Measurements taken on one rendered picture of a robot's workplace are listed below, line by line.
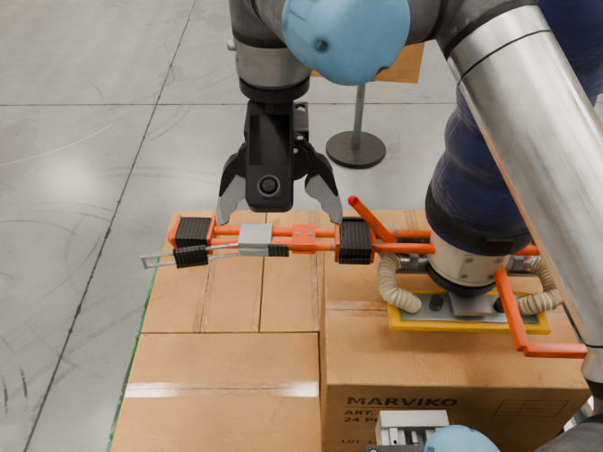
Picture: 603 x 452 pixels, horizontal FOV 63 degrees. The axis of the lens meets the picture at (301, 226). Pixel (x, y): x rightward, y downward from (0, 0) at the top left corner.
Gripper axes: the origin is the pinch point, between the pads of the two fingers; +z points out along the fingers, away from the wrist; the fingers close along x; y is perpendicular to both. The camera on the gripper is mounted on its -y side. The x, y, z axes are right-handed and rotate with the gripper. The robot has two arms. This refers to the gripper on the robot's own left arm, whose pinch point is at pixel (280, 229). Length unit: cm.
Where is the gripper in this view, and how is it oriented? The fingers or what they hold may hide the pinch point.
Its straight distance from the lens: 61.5
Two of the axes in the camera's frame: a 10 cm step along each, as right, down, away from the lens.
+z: 0.0, 7.1, 7.1
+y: -0.1, -7.1, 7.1
